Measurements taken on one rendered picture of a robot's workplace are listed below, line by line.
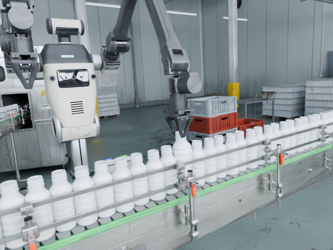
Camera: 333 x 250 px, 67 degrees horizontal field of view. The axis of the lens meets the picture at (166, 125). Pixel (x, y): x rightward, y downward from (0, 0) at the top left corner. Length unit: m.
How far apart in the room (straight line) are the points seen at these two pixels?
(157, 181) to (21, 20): 0.59
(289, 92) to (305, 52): 4.51
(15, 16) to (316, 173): 1.44
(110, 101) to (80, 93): 9.13
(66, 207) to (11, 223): 0.13
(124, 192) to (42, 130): 3.74
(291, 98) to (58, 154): 6.20
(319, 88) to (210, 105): 4.60
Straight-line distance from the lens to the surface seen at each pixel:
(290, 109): 8.05
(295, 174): 1.37
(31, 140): 4.54
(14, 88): 4.52
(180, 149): 0.87
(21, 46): 0.85
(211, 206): 0.99
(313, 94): 7.56
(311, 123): 1.50
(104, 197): 0.79
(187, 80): 0.78
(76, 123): 1.32
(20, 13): 0.79
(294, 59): 12.53
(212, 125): 3.35
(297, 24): 12.63
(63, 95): 1.30
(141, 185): 0.82
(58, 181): 0.75
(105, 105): 10.37
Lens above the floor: 1.39
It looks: 10 degrees down
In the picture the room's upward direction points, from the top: 3 degrees counter-clockwise
